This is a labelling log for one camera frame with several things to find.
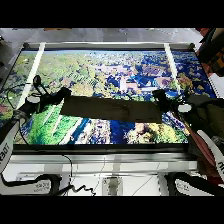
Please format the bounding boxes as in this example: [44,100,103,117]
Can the dark brown garment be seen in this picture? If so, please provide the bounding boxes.
[59,95,165,125]

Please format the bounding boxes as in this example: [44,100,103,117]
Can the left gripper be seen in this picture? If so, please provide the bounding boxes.
[49,86,73,105]

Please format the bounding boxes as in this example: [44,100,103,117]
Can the black cable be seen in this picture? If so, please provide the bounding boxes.
[18,114,98,197]

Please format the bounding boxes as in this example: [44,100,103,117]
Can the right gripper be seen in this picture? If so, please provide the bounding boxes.
[152,88,172,113]

